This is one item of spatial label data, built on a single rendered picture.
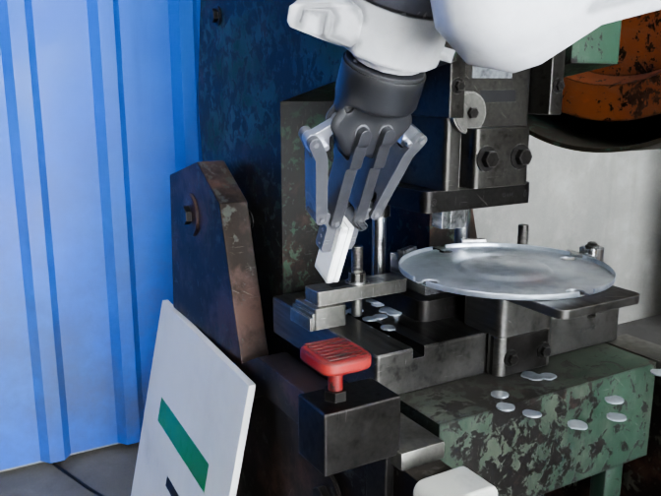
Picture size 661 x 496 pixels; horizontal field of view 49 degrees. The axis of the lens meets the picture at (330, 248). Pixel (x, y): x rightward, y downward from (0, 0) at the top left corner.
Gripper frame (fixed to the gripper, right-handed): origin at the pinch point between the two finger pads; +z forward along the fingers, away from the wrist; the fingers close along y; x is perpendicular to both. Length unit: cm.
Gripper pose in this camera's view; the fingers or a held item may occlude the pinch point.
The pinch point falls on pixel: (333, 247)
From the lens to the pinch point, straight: 73.9
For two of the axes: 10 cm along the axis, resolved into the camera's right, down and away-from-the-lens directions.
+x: -4.4, -6.0, 6.7
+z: -2.2, 8.0, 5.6
